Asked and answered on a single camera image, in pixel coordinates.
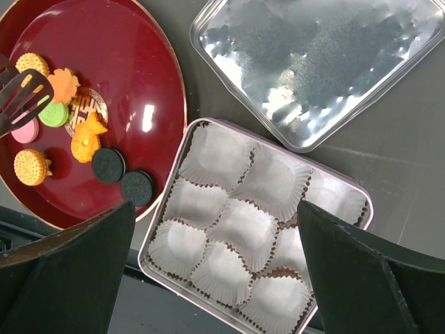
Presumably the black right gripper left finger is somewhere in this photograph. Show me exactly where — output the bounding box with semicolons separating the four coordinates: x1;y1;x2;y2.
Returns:
1;202;136;333

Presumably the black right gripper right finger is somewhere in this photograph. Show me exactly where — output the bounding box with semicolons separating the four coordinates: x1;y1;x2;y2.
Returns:
297;200;444;333

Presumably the yellow round sandwich cookie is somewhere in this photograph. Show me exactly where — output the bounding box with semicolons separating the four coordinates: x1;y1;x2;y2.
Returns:
14;149;52;186

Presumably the green round cookie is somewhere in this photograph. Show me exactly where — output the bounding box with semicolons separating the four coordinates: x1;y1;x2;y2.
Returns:
38;102;69;128

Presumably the orange flower cookie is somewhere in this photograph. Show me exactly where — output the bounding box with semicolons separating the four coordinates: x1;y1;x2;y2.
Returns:
47;67;81;106

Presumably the silver tin lid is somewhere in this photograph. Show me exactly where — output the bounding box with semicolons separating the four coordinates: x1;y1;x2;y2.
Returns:
190;1;444;153

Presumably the yellow round biscuit cookie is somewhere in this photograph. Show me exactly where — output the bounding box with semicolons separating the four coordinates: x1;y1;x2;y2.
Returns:
15;52;49;77

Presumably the black sandwich cookie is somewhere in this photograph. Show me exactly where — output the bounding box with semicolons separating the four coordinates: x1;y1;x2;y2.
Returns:
92;148;127;184
120;170;156;207

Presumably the pink cookie tin box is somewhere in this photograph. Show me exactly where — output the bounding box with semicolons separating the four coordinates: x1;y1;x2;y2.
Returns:
138;118;374;333

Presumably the orange fish cookie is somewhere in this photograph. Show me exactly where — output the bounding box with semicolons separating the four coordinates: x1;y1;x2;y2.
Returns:
70;112;108;164

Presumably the pink round cookie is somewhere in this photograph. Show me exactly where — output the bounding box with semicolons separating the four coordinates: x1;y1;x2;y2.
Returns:
11;118;40;144

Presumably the red round lacquer tray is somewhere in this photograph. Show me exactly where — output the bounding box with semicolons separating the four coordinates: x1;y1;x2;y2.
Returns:
1;1;187;229

